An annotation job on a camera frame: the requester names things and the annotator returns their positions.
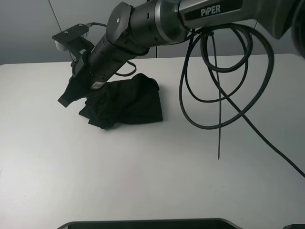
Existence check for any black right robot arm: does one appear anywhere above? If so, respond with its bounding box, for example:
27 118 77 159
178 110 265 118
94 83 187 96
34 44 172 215
53 0 305 106

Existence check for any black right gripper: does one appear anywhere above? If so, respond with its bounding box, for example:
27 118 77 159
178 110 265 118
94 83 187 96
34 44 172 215
58 37 94 107

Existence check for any black printed t-shirt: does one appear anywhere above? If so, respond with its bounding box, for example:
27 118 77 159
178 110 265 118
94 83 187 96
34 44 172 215
79 73 163 129

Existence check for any black object bottom right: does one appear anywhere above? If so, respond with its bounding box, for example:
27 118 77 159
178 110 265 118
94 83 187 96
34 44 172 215
283 224 305 229

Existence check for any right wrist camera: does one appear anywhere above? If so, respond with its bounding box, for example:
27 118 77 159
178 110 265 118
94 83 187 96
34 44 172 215
52 24 89 51

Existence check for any right black cable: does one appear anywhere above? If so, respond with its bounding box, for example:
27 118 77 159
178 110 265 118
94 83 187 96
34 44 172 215
90 22 305 178

